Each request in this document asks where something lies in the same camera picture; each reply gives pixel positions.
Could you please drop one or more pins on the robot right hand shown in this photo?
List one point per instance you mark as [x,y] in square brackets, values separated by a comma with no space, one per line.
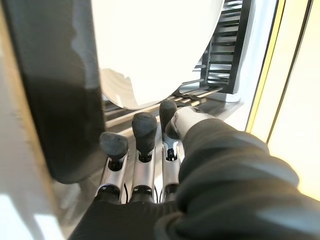
[225,187]

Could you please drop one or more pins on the white round ceramic plate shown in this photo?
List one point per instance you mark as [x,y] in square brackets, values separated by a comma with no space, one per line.
[155,50]

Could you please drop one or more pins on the black dish rack metal rods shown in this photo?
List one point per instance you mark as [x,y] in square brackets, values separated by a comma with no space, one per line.
[240,50]

